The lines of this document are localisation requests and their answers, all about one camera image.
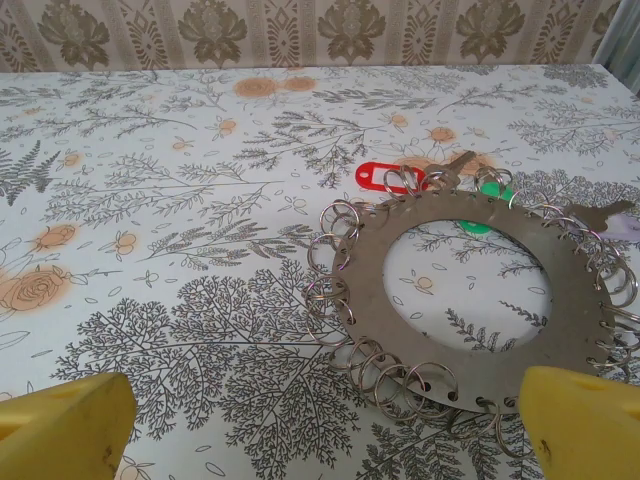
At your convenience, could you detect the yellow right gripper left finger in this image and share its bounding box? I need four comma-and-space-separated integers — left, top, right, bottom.
0, 372, 137, 480

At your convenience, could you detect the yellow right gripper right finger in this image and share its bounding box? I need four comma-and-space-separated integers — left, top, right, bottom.
518, 365, 640, 480

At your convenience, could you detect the silver metal key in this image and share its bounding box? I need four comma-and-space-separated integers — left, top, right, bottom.
424, 151, 479, 185
562, 198, 637, 234

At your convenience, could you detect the red plastic key tag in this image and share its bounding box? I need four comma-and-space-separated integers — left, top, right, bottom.
356, 162, 432, 194

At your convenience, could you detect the green plastic key tag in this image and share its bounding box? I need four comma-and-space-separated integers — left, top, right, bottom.
457, 180, 516, 236

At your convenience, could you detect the pale purple plastic key tag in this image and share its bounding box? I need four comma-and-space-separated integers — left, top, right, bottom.
594, 213, 640, 239

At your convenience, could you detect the aluminium frame post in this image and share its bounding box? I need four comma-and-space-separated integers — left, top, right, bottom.
592, 0, 640, 99

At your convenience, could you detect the floral patterned table cover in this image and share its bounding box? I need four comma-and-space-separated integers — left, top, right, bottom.
0, 62, 640, 480

